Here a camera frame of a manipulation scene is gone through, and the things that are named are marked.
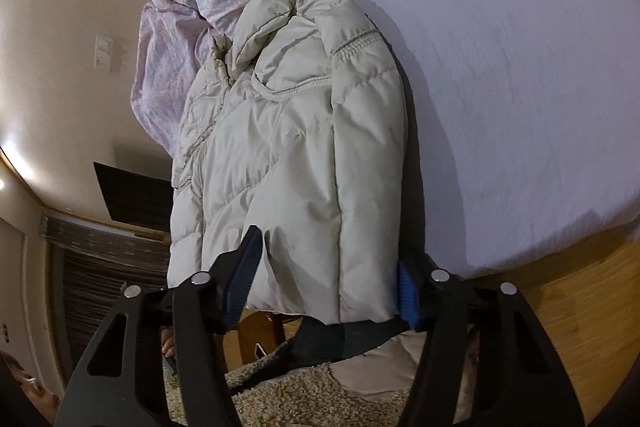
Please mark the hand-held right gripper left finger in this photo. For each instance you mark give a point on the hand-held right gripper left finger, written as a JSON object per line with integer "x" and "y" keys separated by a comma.
{"x": 240, "y": 287}

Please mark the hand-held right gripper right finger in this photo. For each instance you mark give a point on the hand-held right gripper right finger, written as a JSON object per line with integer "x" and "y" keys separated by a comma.
{"x": 410, "y": 297}

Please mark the cream puffer jacket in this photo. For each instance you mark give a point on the cream puffer jacket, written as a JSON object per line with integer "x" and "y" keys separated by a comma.
{"x": 290, "y": 157}

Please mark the wooden furniture leg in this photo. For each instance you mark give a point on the wooden furniture leg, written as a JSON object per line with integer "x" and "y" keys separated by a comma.
{"x": 260, "y": 337}

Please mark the beige shaggy rug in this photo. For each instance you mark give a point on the beige shaggy rug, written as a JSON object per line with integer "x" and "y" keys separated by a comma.
{"x": 310, "y": 392}

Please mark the dark slatted blind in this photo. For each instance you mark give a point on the dark slatted blind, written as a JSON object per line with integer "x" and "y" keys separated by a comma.
{"x": 100, "y": 267}

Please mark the black flat panel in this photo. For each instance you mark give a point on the black flat panel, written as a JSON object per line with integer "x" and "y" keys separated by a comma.
{"x": 130, "y": 194}

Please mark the bed with white sheet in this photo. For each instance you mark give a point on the bed with white sheet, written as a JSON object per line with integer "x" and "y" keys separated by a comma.
{"x": 500, "y": 82}

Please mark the white wall light switch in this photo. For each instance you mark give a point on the white wall light switch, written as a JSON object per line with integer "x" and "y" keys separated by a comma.
{"x": 104, "y": 53}

